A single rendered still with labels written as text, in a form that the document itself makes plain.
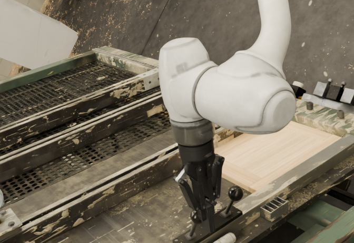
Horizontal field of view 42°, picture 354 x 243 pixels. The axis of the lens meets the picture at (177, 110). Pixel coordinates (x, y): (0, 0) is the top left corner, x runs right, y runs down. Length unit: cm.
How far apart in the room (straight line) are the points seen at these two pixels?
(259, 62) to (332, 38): 217
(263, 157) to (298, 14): 176
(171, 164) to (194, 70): 71
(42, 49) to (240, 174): 408
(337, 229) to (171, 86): 56
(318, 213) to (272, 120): 67
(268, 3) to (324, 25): 214
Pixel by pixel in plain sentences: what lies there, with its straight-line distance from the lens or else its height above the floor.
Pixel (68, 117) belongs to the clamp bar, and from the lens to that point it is 212.
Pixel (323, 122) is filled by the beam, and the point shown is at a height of 91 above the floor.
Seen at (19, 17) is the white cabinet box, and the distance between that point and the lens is 516.
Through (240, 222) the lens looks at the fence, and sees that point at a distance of 126.
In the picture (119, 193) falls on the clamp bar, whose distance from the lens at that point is 144.
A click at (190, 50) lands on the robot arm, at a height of 177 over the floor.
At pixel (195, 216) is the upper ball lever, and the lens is 108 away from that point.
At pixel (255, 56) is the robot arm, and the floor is 174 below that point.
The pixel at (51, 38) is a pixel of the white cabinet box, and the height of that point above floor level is 28.
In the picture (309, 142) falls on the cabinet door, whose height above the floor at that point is 96.
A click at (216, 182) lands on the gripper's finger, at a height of 154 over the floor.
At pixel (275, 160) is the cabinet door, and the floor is 108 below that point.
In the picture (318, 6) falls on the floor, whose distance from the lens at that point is 310.
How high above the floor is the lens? 230
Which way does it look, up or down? 40 degrees down
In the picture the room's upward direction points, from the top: 68 degrees counter-clockwise
